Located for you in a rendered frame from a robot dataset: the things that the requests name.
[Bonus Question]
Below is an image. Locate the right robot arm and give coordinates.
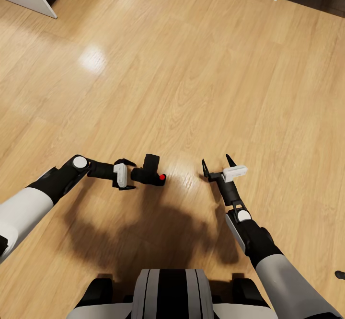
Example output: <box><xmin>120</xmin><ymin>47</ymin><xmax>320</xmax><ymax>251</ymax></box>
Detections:
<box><xmin>202</xmin><ymin>154</ymin><xmax>344</xmax><ymax>319</ymax></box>

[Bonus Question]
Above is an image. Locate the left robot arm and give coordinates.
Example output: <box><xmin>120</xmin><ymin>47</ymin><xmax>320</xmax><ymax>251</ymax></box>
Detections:
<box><xmin>0</xmin><ymin>155</ymin><xmax>136</xmax><ymax>265</ymax></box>

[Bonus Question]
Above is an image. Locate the digital camera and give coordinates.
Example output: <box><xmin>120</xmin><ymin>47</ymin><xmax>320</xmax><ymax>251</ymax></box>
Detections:
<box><xmin>130</xmin><ymin>154</ymin><xmax>166</xmax><ymax>186</ymax></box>

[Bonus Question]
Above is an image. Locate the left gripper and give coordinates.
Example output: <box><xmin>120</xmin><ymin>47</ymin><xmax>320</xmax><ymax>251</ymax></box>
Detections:
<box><xmin>101</xmin><ymin>158</ymin><xmax>136</xmax><ymax>191</ymax></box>

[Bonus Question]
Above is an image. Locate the robot trunk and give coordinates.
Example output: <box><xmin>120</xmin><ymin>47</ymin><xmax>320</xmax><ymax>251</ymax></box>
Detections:
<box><xmin>131</xmin><ymin>269</ymin><xmax>214</xmax><ymax>319</ymax></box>

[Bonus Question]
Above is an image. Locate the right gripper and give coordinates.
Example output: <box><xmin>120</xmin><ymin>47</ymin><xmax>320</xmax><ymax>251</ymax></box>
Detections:
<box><xmin>202</xmin><ymin>154</ymin><xmax>237</xmax><ymax>195</ymax></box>

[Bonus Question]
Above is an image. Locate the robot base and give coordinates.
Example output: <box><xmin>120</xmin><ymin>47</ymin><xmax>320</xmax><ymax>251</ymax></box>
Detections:
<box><xmin>66</xmin><ymin>278</ymin><xmax>278</xmax><ymax>319</ymax></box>

